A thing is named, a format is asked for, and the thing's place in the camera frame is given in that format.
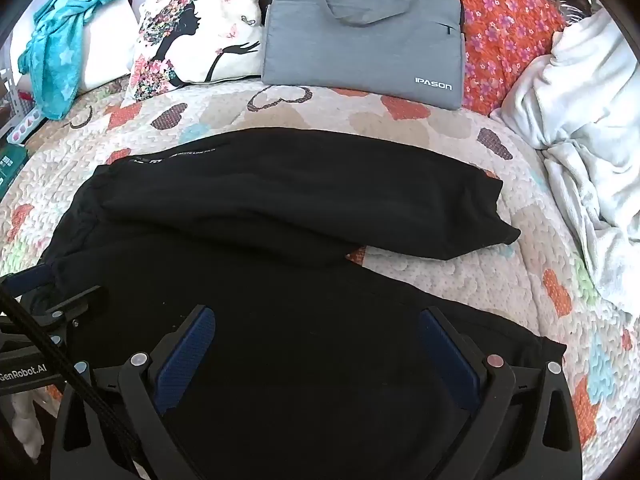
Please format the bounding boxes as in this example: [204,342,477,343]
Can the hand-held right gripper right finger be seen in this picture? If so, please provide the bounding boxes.
[419,306,584,480]

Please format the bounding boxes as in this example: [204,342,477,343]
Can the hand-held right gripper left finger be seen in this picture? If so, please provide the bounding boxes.
[52,305,217,480]

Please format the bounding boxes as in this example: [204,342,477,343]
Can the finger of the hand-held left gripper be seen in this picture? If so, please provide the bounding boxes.
[0,265,56,295]
[20,285,109,332]

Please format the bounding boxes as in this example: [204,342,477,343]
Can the black pants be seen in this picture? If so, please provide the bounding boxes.
[37,127,568,480]

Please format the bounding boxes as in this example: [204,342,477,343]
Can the white fuzzy cloth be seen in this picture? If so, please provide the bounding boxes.
[9,394,47,462]

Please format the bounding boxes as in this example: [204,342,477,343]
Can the green box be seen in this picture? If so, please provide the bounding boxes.
[0,142,29,202]

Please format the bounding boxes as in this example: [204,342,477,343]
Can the colourful dotted tray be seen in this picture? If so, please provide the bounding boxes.
[7,105,49,144]

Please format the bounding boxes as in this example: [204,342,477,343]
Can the white rack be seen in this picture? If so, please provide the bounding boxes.
[0,55,26,111]

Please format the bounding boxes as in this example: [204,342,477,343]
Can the teal star-print cloth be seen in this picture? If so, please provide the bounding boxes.
[20,0,128,121]

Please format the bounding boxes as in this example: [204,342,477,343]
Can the heart-pattern quilt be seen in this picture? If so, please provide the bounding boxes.
[0,75,640,480]

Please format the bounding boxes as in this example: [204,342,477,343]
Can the white pillow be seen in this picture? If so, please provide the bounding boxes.
[10,0,146,92]

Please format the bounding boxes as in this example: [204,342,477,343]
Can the white fleece blanket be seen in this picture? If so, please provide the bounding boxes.
[490,10,640,328]

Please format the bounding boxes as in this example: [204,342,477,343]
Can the grey laptop bag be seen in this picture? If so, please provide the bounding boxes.
[260,0,467,111]

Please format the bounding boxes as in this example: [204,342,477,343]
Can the white cushion with silhouette print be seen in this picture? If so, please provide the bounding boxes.
[121,0,268,108]

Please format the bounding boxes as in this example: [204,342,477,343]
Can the black cable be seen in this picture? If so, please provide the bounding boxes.
[0,287,148,468]

